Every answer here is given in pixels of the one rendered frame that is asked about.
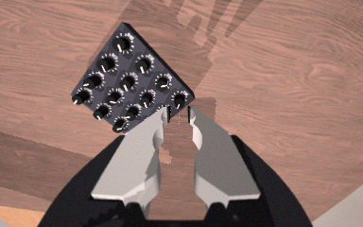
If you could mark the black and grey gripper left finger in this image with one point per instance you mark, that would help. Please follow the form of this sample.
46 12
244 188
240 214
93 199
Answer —
127 170

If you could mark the dark grey knob box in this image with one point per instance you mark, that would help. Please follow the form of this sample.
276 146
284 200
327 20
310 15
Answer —
133 60

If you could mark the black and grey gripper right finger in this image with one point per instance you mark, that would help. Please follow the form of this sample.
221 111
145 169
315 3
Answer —
227 170

